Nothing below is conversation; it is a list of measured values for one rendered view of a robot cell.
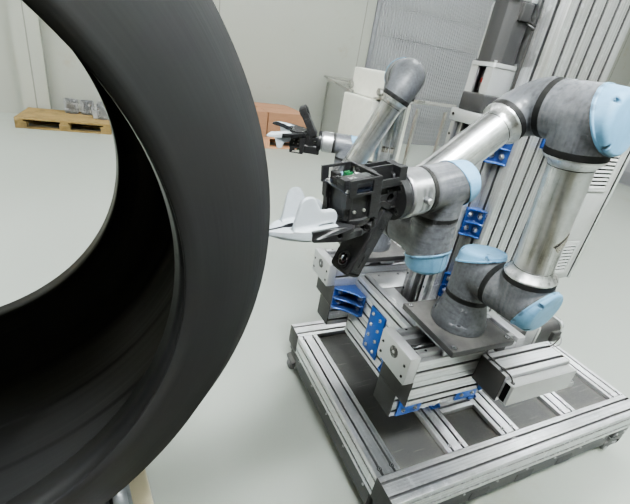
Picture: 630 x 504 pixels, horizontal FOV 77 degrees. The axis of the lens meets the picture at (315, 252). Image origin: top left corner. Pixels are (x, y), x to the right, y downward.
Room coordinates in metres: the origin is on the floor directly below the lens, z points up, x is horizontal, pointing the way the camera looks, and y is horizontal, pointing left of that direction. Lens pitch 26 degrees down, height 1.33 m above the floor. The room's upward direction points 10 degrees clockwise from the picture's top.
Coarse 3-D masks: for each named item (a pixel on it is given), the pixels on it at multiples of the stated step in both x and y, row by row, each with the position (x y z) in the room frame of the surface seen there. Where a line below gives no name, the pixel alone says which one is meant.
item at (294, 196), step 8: (288, 192) 0.49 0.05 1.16; (296, 192) 0.50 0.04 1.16; (288, 200) 0.49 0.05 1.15; (296, 200) 0.50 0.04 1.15; (288, 208) 0.49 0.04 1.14; (296, 208) 0.50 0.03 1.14; (320, 208) 0.52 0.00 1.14; (288, 216) 0.49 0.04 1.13; (272, 224) 0.47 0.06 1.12; (280, 224) 0.48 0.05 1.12; (288, 224) 0.48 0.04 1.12
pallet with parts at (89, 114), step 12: (36, 108) 5.30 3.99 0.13; (72, 108) 5.36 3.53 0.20; (84, 108) 5.42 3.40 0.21; (96, 108) 5.31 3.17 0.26; (24, 120) 4.75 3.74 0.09; (48, 120) 4.82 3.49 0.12; (60, 120) 4.88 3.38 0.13; (72, 120) 4.98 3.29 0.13; (84, 120) 5.09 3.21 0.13; (96, 120) 5.20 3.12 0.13; (108, 120) 5.32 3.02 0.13; (84, 132) 4.98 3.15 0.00; (96, 132) 5.03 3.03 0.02; (108, 132) 5.09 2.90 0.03
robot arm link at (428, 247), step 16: (400, 224) 0.66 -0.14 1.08; (416, 224) 0.62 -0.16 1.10; (432, 224) 0.60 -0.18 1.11; (448, 224) 0.61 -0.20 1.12; (400, 240) 0.65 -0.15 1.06; (416, 240) 0.62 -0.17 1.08; (432, 240) 0.61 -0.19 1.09; (448, 240) 0.61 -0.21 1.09; (416, 256) 0.61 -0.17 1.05; (432, 256) 0.61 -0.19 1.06; (448, 256) 0.62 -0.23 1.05; (416, 272) 0.62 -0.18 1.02; (432, 272) 0.61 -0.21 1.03
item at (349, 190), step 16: (384, 160) 0.58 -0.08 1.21; (336, 176) 0.52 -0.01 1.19; (352, 176) 0.51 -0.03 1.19; (368, 176) 0.51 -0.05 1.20; (384, 176) 0.56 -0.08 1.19; (400, 176) 0.55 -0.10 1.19; (336, 192) 0.51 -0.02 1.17; (352, 192) 0.49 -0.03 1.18; (368, 192) 0.50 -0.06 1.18; (384, 192) 0.55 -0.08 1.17; (400, 192) 0.55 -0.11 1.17; (336, 208) 0.51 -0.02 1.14; (352, 208) 0.50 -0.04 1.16; (368, 208) 0.51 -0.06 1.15; (384, 208) 0.58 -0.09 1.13; (400, 208) 0.55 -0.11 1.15; (352, 224) 0.49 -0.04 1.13; (368, 224) 0.51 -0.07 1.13
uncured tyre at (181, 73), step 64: (64, 0) 0.19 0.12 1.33; (128, 0) 0.21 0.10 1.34; (192, 0) 0.25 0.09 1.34; (128, 64) 0.21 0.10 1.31; (192, 64) 0.23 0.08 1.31; (128, 128) 0.45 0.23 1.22; (192, 128) 0.23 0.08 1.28; (256, 128) 0.28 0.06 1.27; (128, 192) 0.45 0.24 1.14; (192, 192) 0.22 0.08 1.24; (256, 192) 0.27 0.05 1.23; (128, 256) 0.44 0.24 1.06; (192, 256) 0.22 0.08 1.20; (256, 256) 0.27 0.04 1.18; (0, 320) 0.37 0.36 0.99; (64, 320) 0.40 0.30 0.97; (128, 320) 0.40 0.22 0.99; (192, 320) 0.22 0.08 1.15; (0, 384) 0.33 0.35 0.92; (64, 384) 0.33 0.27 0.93; (128, 384) 0.31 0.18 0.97; (192, 384) 0.23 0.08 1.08; (0, 448) 0.26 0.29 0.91; (64, 448) 0.26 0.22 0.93; (128, 448) 0.20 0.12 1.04
